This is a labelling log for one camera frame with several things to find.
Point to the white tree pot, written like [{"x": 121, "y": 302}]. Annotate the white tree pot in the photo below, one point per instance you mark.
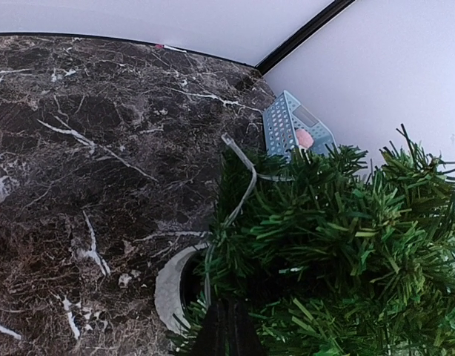
[{"x": 168, "y": 290}]

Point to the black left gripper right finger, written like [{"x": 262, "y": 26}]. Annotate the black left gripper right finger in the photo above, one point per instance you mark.
[{"x": 242, "y": 337}]

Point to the pink bow ornament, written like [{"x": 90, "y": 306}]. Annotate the pink bow ornament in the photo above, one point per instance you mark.
[{"x": 305, "y": 140}]

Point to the small green christmas tree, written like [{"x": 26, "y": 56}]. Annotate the small green christmas tree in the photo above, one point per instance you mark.
[{"x": 331, "y": 263}]

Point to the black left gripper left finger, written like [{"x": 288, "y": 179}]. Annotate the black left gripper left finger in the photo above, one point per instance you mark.
[{"x": 211, "y": 339}]

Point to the blue plastic basket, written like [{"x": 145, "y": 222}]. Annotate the blue plastic basket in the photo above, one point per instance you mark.
[{"x": 281, "y": 121}]

